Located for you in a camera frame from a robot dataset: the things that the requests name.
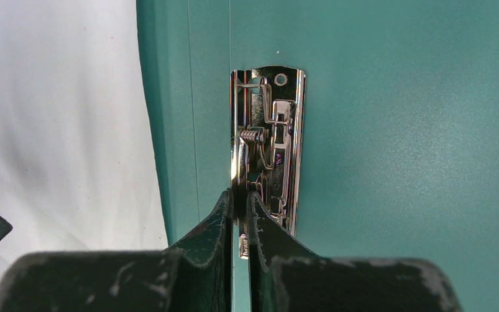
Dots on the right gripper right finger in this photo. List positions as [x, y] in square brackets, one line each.
[287, 276]

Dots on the green file folder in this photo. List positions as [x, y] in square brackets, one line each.
[400, 149]

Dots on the white paper sheet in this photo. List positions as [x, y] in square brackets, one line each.
[77, 166]

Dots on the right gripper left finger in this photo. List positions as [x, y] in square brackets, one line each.
[193, 274]

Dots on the silver folder clip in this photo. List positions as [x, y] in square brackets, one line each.
[267, 107]

